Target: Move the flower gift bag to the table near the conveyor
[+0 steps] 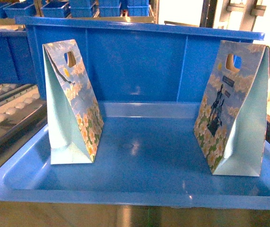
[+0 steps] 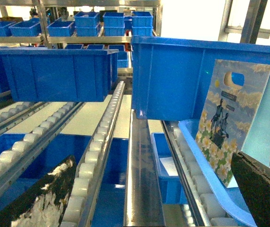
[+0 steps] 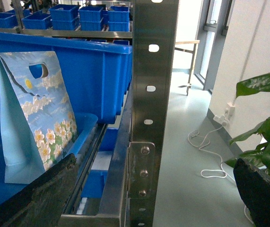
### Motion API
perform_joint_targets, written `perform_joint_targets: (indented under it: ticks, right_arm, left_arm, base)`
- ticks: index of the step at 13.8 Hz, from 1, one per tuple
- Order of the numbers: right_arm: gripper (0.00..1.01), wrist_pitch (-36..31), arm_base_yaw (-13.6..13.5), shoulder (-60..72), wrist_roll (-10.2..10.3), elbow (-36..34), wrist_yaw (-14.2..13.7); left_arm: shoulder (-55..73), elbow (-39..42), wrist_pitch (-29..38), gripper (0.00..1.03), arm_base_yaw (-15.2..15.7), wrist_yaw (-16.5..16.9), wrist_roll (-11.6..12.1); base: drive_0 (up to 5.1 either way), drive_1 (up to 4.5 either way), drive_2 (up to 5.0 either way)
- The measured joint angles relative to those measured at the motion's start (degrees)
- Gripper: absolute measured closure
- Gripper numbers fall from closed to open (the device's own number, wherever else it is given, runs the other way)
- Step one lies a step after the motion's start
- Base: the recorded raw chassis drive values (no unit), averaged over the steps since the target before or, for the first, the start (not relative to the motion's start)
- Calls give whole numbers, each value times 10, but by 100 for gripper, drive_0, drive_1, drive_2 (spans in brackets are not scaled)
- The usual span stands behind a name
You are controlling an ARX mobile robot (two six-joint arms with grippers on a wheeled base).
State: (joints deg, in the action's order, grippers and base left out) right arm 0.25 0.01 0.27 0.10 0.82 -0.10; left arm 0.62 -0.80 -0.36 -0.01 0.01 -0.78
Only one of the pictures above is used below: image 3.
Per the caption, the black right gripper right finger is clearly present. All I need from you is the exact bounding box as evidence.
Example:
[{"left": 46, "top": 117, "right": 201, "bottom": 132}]
[{"left": 233, "top": 158, "right": 270, "bottom": 227}]

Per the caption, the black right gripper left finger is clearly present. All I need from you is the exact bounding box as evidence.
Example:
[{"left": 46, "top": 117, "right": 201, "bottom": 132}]
[{"left": 0, "top": 154, "right": 79, "bottom": 227}]

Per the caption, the flower print gift bag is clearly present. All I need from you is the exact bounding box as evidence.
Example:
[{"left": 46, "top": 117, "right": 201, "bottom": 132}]
[{"left": 0, "top": 51, "right": 78, "bottom": 184}]

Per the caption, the large blue plastic bin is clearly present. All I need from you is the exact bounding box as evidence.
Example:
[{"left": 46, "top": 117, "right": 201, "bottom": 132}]
[{"left": 0, "top": 33, "right": 132, "bottom": 124}]

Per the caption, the wooden top metal table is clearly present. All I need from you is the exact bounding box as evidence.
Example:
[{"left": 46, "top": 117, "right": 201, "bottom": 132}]
[{"left": 174, "top": 39, "right": 200, "bottom": 95}]

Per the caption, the white wall power adapter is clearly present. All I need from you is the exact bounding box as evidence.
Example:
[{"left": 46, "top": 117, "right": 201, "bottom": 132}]
[{"left": 213, "top": 103, "right": 235, "bottom": 126}]

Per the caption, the steel rack upright post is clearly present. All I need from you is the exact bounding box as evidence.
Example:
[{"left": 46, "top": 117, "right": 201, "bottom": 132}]
[{"left": 128, "top": 0, "right": 179, "bottom": 227}]

